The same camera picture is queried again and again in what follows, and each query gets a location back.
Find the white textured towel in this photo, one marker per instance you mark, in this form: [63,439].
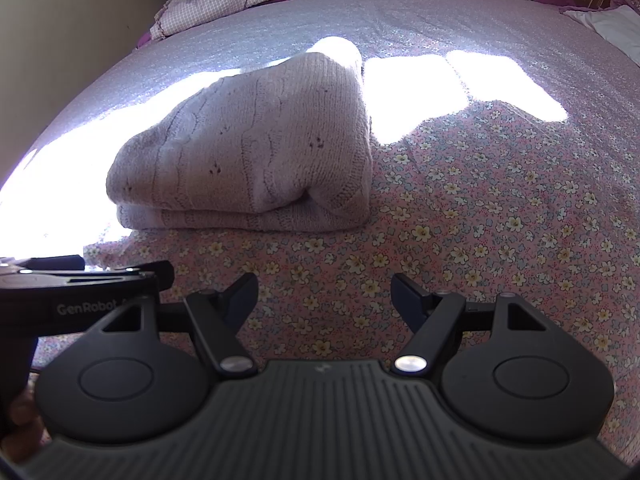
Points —
[250,135]

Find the white pillow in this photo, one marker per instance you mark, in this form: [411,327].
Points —
[615,25]

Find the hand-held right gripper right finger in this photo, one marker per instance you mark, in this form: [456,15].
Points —
[402,295]

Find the person's left hand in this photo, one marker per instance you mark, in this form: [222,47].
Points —
[25,415]

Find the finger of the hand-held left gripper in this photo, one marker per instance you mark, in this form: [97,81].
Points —
[55,263]

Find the floral bedsheet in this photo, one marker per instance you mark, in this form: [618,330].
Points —
[475,210]

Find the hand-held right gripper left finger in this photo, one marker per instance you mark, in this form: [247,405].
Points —
[245,292]

